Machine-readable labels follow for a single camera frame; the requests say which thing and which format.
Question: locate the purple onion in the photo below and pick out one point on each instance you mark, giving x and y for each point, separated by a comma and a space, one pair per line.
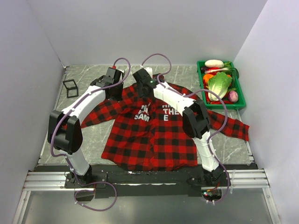
233, 96

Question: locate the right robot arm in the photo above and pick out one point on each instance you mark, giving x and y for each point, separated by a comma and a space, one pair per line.
196, 122

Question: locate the black brooch display box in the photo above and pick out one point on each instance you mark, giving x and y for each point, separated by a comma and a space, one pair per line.
71, 88

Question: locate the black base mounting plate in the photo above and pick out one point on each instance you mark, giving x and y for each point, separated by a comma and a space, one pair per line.
111, 180

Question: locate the green plastic tray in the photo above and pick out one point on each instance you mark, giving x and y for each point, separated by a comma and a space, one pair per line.
235, 86

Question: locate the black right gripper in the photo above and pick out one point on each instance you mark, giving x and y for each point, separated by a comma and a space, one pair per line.
141, 93

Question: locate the orange fruit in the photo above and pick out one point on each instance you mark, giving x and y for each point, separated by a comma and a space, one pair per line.
207, 77

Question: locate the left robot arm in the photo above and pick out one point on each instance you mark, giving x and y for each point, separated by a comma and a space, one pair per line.
64, 131

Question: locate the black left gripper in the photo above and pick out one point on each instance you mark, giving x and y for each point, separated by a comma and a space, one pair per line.
119, 97

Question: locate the aluminium frame rail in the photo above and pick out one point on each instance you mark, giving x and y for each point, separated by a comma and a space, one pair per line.
55, 181

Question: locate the white green onion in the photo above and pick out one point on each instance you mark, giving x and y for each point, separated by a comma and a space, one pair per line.
219, 69

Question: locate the small circuit board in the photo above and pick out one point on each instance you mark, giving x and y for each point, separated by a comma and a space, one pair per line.
212, 195

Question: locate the dark purple eggplant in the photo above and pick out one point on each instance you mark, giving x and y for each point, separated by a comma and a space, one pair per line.
203, 68

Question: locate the green white cabbage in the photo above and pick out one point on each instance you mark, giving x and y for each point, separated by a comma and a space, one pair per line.
220, 83

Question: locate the white potato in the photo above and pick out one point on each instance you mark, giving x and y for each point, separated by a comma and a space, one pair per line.
214, 64

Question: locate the red chili pepper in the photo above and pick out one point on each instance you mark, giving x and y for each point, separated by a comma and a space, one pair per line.
227, 102

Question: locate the red black plaid shirt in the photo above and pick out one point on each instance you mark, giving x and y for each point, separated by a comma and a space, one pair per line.
147, 134

